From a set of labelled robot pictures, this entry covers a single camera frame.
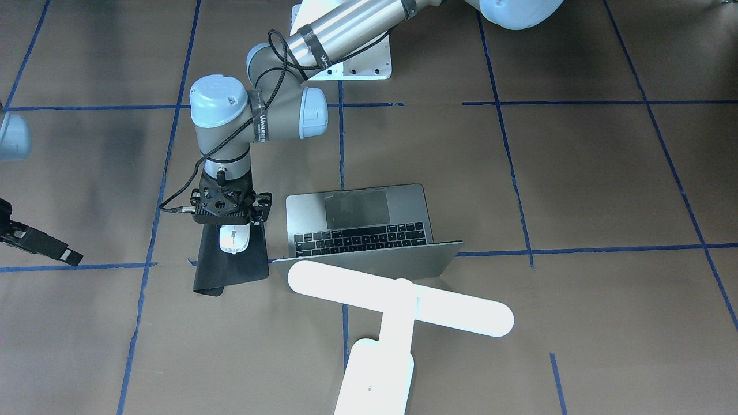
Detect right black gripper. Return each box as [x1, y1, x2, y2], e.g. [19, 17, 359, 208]
[1, 199, 84, 266]

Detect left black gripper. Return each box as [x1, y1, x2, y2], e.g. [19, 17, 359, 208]
[201, 171, 255, 202]

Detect white computer mouse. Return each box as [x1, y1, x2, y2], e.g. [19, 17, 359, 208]
[218, 224, 251, 255]

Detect black mouse pad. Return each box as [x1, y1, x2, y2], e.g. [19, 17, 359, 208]
[193, 224, 269, 296]

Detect grey laptop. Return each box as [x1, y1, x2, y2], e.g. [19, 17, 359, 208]
[273, 184, 463, 280]

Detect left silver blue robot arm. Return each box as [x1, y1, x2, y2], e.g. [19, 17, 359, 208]
[189, 1, 441, 209]

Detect white desk lamp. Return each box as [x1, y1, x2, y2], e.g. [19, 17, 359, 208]
[288, 260, 514, 414]

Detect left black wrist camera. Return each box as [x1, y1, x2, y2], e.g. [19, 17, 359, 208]
[176, 186, 273, 226]

